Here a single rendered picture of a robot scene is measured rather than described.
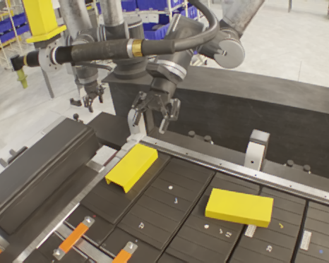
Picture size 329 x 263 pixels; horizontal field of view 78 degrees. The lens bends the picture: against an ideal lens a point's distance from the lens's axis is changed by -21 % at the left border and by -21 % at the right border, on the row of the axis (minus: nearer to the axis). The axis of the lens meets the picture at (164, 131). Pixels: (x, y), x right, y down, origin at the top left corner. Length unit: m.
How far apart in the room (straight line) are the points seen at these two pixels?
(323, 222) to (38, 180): 0.77
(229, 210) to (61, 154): 0.48
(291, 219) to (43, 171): 0.67
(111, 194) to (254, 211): 0.38
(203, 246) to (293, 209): 0.25
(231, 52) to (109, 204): 0.58
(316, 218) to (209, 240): 0.29
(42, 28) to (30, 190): 0.43
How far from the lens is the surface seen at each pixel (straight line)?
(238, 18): 0.94
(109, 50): 0.55
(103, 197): 0.70
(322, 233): 0.66
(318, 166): 1.54
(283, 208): 0.66
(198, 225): 0.61
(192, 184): 0.68
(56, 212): 0.75
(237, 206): 0.60
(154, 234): 0.60
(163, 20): 3.29
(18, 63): 0.77
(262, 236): 0.61
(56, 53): 0.64
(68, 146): 0.75
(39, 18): 0.64
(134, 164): 0.72
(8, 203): 0.70
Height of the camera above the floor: 1.53
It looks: 38 degrees down
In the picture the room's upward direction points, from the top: 8 degrees counter-clockwise
